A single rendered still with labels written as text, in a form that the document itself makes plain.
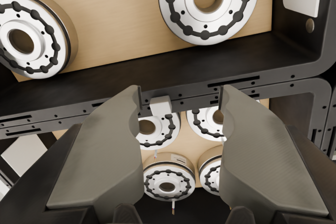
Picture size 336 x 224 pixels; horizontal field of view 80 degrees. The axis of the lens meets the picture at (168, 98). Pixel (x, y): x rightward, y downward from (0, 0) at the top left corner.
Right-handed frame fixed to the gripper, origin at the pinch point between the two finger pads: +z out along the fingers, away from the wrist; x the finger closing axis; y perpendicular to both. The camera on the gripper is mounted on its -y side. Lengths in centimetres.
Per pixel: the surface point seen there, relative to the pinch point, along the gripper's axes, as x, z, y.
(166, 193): -2.2, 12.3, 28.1
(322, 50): 11.5, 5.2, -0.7
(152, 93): -2.5, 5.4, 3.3
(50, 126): -14.0, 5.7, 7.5
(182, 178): 0.6, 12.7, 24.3
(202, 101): 2.2, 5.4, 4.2
